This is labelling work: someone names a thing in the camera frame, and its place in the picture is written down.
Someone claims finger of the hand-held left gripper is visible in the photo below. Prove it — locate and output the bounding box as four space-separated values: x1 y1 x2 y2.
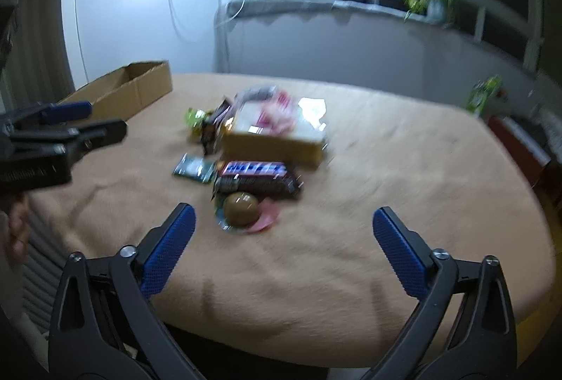
9 119 128 163
9 100 94 130

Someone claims white cabinet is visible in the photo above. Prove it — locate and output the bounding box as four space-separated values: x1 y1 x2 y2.
60 0 252 91

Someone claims packaged sliced bread loaf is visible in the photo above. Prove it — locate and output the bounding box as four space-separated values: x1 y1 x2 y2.
220 85 331 168

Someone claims grey windowsill cloth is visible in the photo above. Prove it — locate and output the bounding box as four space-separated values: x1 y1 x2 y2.
225 0 458 30

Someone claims black snack packet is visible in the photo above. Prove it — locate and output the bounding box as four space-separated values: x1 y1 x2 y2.
200 98 233 155

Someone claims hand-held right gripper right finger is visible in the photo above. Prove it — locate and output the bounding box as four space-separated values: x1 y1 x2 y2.
351 206 519 380

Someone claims teal snack packet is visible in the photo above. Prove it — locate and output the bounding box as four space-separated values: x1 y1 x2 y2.
172 153 216 184

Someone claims green and white carton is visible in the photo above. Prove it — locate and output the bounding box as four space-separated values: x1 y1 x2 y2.
466 74 504 117

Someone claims brown chocolate bar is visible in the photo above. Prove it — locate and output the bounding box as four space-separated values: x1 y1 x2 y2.
218 161 290 180

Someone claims dark cake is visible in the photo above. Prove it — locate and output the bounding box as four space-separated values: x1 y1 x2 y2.
213 173 305 201

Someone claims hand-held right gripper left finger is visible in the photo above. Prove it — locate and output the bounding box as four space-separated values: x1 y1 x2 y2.
48 202 207 380

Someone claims person's left hand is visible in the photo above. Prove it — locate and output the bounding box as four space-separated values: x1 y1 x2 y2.
0 193 32 271

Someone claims brown cardboard box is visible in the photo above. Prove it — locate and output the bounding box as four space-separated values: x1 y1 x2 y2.
57 60 173 121

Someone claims round brown snack clear wrapper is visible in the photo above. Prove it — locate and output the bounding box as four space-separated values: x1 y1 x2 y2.
215 191 282 236

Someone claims green snack packet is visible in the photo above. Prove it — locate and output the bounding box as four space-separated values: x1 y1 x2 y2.
184 108 210 140

